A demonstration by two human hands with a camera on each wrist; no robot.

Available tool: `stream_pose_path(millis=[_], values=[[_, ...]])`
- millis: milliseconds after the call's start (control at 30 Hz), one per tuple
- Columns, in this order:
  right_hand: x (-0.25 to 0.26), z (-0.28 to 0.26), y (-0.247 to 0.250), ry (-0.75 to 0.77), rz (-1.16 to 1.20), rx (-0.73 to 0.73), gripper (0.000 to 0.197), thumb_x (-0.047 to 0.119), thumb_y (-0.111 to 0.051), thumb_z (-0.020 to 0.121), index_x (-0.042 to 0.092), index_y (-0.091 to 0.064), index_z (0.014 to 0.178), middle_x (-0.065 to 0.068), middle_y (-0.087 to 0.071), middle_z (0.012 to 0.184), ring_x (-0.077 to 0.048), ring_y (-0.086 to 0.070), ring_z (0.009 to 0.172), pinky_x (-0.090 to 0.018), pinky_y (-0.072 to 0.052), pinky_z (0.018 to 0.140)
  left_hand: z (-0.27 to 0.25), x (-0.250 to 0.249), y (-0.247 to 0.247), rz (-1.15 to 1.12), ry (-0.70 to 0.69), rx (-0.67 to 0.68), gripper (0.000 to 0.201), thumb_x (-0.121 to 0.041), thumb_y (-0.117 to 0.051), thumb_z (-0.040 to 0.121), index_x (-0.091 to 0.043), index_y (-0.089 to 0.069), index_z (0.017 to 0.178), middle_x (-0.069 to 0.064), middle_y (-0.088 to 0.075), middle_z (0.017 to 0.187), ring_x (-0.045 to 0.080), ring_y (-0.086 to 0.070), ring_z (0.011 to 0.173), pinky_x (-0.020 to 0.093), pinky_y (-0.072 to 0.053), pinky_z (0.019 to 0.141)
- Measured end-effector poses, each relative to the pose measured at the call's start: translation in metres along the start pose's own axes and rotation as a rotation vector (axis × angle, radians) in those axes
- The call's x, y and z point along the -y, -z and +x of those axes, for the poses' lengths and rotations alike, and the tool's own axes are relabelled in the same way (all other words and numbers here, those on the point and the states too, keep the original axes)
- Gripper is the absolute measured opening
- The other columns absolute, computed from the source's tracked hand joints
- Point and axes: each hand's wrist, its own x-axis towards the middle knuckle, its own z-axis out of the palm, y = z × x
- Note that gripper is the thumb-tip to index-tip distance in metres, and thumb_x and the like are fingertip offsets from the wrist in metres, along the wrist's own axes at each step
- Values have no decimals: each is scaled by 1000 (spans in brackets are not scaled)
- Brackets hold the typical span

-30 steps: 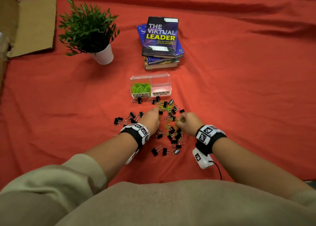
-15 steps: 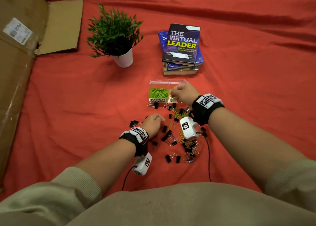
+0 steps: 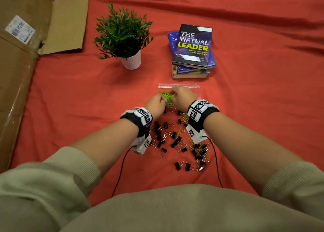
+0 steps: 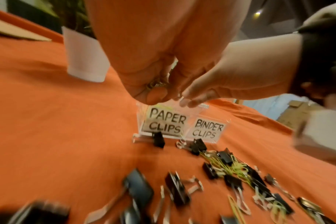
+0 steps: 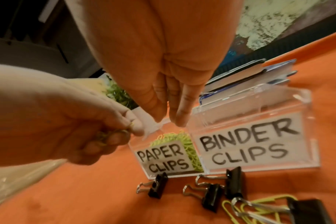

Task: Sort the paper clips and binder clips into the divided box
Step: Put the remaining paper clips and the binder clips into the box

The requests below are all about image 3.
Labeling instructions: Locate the black camera cable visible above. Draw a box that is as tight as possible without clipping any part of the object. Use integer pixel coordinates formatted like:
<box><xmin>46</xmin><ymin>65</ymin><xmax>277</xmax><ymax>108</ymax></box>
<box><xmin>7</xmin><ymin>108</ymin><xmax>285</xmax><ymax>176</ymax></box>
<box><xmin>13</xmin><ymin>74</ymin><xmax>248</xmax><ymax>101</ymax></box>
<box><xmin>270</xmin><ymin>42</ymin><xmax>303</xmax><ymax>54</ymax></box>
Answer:
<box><xmin>202</xmin><ymin>135</ymin><xmax>224</xmax><ymax>188</ymax></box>
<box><xmin>111</xmin><ymin>146</ymin><xmax>133</xmax><ymax>198</ymax></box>

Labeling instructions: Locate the pile of black binder clips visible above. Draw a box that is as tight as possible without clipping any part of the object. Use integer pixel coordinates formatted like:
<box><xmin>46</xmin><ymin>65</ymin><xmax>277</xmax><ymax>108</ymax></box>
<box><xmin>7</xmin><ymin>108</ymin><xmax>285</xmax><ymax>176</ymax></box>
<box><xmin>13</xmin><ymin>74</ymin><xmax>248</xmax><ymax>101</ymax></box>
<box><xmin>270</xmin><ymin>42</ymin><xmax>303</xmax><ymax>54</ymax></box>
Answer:
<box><xmin>149</xmin><ymin>107</ymin><xmax>211</xmax><ymax>172</ymax></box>

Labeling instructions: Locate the left black marker wristband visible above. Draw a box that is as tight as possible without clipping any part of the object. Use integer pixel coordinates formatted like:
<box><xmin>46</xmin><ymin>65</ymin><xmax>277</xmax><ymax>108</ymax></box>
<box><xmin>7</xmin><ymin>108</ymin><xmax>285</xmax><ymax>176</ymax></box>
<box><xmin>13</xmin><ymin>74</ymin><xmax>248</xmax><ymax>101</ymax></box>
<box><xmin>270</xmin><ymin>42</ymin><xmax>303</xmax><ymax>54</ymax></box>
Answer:
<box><xmin>120</xmin><ymin>107</ymin><xmax>153</xmax><ymax>138</ymax></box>

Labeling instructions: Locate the red cloth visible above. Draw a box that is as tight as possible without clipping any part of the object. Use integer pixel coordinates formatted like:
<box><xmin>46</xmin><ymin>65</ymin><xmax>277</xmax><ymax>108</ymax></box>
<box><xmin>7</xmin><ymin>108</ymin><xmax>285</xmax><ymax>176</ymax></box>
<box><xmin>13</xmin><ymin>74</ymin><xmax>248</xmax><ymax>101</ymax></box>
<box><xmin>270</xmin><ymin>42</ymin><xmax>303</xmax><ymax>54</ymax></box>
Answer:
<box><xmin>10</xmin><ymin>0</ymin><xmax>324</xmax><ymax>207</ymax></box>

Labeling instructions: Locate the person's right forearm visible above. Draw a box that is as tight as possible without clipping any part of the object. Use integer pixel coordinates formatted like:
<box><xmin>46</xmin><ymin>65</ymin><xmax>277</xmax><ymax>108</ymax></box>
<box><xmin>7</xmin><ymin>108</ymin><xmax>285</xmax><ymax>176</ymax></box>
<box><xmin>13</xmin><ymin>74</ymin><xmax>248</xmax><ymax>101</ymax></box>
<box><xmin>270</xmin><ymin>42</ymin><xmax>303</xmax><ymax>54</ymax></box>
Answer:
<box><xmin>203</xmin><ymin>112</ymin><xmax>304</xmax><ymax>196</ymax></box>

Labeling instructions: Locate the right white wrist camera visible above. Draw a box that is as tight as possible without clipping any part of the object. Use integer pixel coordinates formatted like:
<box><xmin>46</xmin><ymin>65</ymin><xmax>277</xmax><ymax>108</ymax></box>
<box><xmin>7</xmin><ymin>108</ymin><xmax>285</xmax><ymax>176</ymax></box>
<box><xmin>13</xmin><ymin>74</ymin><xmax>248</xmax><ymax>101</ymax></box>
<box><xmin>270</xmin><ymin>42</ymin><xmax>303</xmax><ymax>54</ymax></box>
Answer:
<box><xmin>186</xmin><ymin>124</ymin><xmax>209</xmax><ymax>145</ymax></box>

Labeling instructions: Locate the person's right hand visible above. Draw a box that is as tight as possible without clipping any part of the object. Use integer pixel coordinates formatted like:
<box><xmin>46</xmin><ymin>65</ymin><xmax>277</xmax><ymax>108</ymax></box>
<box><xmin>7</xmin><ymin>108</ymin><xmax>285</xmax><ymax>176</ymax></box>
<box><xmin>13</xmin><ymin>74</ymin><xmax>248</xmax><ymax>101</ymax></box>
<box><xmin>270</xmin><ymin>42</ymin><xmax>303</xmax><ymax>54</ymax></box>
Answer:
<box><xmin>169</xmin><ymin>85</ymin><xmax>198</xmax><ymax>113</ymax></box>

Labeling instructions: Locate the right black camera cable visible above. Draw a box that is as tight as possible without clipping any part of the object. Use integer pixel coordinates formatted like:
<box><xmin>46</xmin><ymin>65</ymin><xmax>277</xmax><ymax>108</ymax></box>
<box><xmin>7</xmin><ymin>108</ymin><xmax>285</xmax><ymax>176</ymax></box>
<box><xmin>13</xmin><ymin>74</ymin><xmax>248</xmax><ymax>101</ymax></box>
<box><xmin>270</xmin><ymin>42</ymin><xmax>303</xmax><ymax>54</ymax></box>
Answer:
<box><xmin>202</xmin><ymin>135</ymin><xmax>224</xmax><ymax>188</ymax></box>

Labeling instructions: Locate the pile of green paper clips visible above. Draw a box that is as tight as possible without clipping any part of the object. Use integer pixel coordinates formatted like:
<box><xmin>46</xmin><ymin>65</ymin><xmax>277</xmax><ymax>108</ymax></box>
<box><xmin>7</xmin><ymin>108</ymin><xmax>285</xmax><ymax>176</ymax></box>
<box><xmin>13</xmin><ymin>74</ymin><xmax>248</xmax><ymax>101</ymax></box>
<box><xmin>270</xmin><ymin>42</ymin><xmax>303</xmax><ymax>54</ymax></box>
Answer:
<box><xmin>177</xmin><ymin>112</ymin><xmax>211</xmax><ymax>151</ymax></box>
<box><xmin>161</xmin><ymin>91</ymin><xmax>177</xmax><ymax>104</ymax></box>

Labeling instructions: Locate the olive brown book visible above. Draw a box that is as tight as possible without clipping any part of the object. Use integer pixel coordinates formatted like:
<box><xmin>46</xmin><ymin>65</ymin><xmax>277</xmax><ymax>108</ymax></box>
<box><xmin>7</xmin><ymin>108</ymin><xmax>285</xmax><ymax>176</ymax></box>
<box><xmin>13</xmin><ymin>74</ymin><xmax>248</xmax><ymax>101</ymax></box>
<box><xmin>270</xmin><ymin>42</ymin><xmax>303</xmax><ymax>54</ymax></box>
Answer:
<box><xmin>172</xmin><ymin>64</ymin><xmax>211</xmax><ymax>79</ymax></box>

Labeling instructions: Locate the green plant in white pot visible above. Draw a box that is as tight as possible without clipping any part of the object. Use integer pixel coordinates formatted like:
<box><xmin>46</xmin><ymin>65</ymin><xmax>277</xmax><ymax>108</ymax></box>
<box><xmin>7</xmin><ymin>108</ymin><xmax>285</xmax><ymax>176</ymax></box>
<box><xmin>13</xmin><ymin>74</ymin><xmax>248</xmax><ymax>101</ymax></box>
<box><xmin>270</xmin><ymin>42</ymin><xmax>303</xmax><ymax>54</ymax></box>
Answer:
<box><xmin>93</xmin><ymin>2</ymin><xmax>154</xmax><ymax>71</ymax></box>

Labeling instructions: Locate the person's left forearm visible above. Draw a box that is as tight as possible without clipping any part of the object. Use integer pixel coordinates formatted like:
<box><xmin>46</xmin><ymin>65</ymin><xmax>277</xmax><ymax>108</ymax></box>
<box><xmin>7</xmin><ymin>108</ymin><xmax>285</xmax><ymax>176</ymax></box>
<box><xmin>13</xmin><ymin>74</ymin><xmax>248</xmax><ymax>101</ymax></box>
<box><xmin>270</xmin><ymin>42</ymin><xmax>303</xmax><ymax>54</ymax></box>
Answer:
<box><xmin>71</xmin><ymin>118</ymin><xmax>140</xmax><ymax>177</ymax></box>

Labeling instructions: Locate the cluster of black binder clips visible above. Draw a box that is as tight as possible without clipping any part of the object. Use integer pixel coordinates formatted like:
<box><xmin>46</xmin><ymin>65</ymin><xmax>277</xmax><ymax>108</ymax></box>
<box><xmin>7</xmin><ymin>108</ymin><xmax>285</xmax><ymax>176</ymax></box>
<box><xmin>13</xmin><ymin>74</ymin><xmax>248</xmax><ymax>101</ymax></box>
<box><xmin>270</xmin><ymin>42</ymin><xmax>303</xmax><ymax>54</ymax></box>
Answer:
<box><xmin>150</xmin><ymin>122</ymin><xmax>175</xmax><ymax>159</ymax></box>

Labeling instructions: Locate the left black camera cable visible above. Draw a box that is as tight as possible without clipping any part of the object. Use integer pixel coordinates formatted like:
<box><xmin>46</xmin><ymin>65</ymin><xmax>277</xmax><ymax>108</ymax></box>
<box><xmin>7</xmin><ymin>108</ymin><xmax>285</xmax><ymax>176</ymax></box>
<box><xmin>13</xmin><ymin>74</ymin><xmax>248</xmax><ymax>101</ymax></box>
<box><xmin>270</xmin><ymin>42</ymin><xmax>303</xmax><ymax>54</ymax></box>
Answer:
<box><xmin>111</xmin><ymin>146</ymin><xmax>133</xmax><ymax>198</ymax></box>

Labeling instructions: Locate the right black marker wristband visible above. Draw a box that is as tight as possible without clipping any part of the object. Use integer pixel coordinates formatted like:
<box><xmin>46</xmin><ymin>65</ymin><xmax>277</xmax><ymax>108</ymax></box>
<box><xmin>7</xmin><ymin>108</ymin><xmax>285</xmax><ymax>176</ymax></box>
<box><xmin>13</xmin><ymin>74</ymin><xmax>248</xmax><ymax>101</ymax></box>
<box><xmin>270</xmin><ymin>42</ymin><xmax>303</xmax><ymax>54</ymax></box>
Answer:
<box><xmin>187</xmin><ymin>99</ymin><xmax>220</xmax><ymax>132</ymax></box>

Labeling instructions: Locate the beige sweater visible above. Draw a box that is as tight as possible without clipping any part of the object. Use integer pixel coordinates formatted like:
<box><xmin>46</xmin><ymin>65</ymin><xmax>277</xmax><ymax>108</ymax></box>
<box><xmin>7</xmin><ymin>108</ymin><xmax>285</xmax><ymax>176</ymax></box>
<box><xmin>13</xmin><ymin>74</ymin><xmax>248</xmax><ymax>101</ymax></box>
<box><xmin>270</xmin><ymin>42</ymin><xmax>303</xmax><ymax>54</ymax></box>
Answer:
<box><xmin>0</xmin><ymin>146</ymin><xmax>324</xmax><ymax>232</ymax></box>

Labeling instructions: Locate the black marker wristband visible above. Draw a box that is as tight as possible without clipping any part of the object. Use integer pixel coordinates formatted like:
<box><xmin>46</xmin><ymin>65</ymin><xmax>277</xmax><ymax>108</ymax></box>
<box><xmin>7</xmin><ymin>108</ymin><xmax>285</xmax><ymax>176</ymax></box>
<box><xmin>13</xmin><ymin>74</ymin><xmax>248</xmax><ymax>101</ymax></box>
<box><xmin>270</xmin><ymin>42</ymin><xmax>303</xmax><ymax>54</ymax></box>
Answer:
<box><xmin>120</xmin><ymin>107</ymin><xmax>153</xmax><ymax>138</ymax></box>
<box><xmin>187</xmin><ymin>99</ymin><xmax>220</xmax><ymax>132</ymax></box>

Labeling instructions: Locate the blue and yellow book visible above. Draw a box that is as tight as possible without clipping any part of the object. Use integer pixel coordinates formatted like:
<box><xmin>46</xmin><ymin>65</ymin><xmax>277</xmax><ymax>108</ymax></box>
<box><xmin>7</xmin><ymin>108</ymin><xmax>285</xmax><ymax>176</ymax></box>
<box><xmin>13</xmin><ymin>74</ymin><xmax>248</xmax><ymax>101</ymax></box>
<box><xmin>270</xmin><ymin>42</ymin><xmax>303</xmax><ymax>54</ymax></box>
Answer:
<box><xmin>176</xmin><ymin>65</ymin><xmax>211</xmax><ymax>74</ymax></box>

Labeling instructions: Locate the brown cardboard box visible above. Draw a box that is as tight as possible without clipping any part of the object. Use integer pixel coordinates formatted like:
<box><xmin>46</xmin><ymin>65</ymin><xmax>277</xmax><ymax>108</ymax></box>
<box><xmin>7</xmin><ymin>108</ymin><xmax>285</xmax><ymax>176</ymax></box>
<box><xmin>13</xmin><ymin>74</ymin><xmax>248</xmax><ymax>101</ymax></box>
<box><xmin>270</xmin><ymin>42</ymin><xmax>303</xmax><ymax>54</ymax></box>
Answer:
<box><xmin>0</xmin><ymin>0</ymin><xmax>89</xmax><ymax>174</ymax></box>

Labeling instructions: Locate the person's left hand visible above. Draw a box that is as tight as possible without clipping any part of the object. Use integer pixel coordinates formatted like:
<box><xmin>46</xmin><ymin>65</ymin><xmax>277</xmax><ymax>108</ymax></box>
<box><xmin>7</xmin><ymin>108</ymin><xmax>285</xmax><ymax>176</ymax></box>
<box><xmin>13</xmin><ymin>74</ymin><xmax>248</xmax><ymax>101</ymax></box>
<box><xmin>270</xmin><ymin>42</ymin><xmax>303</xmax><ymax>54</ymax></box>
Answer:
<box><xmin>144</xmin><ymin>93</ymin><xmax>168</xmax><ymax>121</ymax></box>

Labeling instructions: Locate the clear two-compartment plastic box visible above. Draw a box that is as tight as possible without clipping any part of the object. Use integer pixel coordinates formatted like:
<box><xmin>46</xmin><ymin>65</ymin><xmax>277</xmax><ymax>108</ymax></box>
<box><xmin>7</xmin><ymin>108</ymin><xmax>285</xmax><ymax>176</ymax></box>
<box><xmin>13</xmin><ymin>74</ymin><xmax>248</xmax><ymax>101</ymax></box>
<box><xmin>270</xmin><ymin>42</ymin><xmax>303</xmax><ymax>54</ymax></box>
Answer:
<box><xmin>158</xmin><ymin>82</ymin><xmax>201</xmax><ymax>108</ymax></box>

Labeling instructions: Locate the black book with yellow print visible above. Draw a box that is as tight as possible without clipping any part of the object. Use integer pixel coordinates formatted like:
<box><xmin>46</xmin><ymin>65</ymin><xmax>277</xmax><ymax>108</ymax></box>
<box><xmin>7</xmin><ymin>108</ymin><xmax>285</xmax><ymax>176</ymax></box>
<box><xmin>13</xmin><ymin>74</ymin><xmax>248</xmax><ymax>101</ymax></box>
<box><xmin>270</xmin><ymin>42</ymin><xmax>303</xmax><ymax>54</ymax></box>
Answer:
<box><xmin>172</xmin><ymin>24</ymin><xmax>213</xmax><ymax>70</ymax></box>

